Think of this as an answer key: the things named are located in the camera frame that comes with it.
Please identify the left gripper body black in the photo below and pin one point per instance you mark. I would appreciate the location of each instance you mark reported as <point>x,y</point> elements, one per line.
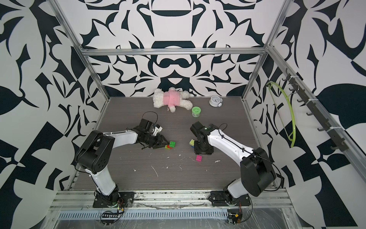
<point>154,141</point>

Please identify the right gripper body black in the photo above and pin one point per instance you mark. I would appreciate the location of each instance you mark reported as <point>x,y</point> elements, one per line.
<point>199,150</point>

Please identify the yellow-green lego brick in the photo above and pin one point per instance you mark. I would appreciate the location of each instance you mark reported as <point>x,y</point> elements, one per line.
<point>192,142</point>

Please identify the pink lego brick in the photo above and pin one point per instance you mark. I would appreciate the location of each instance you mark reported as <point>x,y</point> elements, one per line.
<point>198,158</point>

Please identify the green lego brick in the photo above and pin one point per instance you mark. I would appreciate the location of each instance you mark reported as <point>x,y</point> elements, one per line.
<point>172,144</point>

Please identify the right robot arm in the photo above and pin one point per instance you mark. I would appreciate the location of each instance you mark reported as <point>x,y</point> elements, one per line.
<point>256,170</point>

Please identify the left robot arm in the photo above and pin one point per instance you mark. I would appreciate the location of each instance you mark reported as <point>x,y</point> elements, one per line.
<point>94,154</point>

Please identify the green lidded jar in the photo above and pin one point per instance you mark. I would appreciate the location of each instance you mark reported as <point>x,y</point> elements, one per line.
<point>196,111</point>

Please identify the white alarm clock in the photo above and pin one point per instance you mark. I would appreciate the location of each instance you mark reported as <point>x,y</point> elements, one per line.
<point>216,101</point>

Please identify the white teddy bear pink shirt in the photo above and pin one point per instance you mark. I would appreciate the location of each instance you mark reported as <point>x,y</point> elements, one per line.
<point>172,99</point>

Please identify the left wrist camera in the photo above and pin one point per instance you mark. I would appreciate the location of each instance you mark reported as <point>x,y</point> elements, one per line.
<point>149,127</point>

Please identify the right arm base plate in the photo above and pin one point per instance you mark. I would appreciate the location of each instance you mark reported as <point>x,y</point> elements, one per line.
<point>224,198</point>

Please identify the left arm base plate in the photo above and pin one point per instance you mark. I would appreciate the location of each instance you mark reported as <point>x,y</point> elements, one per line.
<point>120,199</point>

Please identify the aluminium frame rail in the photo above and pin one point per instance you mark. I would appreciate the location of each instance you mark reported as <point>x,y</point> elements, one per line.
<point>171,51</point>

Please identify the black wall hook rail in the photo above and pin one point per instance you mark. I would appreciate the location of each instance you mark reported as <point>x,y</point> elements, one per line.
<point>318,111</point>

